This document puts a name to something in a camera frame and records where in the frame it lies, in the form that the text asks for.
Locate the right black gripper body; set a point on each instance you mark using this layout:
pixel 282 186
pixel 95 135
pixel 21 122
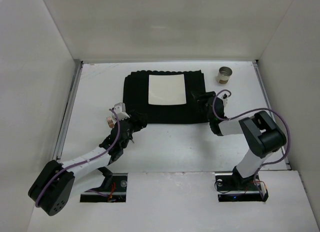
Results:
pixel 203 99

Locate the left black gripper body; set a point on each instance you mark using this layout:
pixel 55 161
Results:
pixel 137 119

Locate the copper fork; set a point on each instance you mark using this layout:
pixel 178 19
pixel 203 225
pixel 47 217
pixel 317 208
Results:
pixel 110 122

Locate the metal cup with cork band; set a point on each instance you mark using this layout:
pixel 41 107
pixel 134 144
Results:
pixel 224 74

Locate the black cloth placemat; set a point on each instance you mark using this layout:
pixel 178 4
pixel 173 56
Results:
pixel 136 91

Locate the white square plate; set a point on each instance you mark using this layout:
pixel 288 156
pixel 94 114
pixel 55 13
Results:
pixel 167 90

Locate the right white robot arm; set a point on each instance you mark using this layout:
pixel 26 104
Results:
pixel 262 134

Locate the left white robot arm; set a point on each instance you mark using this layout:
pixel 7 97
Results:
pixel 58 181

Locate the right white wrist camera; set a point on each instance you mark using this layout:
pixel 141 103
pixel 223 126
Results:
pixel 225 99

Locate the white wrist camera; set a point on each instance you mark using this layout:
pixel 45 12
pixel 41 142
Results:
pixel 119 109
pixel 225 99

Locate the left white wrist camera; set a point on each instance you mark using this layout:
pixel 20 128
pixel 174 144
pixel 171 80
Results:
pixel 119 109

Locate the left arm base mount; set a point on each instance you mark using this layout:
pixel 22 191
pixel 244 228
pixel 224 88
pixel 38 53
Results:
pixel 112 188

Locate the right aluminium rail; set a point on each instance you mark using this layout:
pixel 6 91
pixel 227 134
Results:
pixel 277 118

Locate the aluminium rail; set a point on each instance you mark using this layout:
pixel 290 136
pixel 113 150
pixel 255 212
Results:
pixel 277 118
pixel 58 149

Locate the left aluminium rail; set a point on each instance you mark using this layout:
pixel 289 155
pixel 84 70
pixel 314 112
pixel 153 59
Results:
pixel 58 149

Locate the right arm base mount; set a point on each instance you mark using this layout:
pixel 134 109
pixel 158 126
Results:
pixel 231 188

